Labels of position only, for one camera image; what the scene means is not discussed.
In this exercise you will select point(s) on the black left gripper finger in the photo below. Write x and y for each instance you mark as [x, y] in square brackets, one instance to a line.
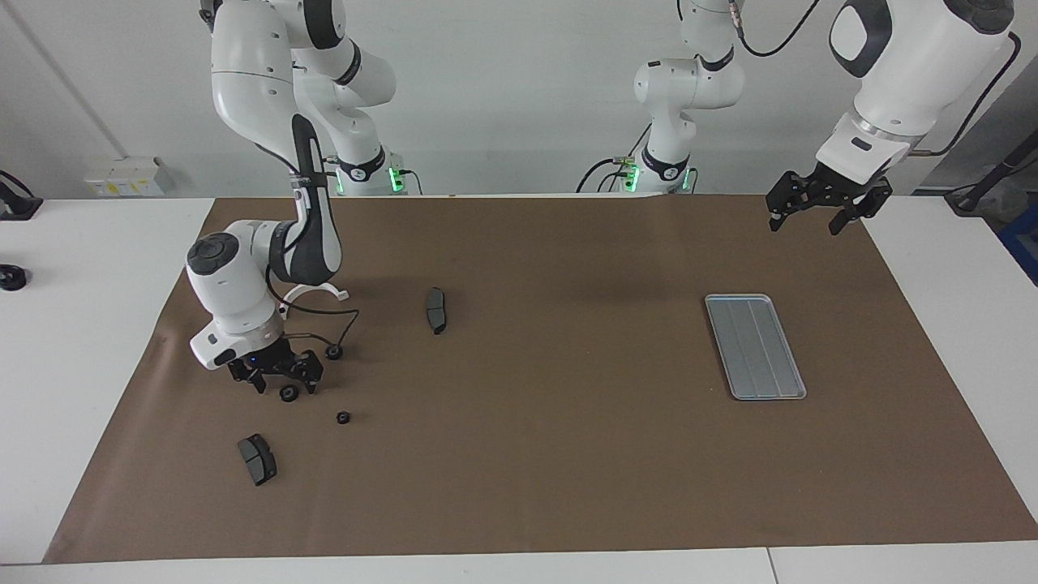
[785, 195]
[868, 203]

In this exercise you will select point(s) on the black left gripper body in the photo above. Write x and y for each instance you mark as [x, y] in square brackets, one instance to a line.
[839, 180]

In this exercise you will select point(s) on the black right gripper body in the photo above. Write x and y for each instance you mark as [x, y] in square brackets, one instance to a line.
[263, 357]

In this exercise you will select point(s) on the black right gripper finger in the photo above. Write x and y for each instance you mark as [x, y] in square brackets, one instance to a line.
[255, 381]
[312, 373]

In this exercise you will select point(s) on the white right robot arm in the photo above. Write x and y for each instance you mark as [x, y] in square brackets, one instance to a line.
[235, 276]

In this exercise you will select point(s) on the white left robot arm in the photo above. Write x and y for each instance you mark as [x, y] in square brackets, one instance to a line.
[916, 73]

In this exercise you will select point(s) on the grey metal tray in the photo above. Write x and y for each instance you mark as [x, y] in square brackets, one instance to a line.
[754, 347]

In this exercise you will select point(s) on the wide dark grey brake pad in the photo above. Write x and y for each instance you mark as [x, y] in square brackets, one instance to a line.
[258, 461]

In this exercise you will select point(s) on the black stand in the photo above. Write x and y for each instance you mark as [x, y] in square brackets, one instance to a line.
[973, 195]

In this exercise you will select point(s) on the slim dark grey brake pad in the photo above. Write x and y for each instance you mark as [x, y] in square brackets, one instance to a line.
[436, 310]

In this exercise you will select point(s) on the blue crate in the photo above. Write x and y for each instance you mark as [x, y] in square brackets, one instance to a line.
[1023, 243]

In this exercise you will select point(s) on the brown paper mat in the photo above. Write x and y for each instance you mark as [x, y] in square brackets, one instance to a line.
[527, 454]

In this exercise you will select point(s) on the black round knob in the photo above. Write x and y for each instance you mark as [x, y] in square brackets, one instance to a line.
[11, 278]

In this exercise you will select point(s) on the black table clamp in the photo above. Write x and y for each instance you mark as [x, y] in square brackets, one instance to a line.
[18, 207]

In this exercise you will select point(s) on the white curved plastic bracket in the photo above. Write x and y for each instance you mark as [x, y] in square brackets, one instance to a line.
[336, 292]

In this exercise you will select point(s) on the white wall socket box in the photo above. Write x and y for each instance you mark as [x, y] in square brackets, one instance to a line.
[122, 174]

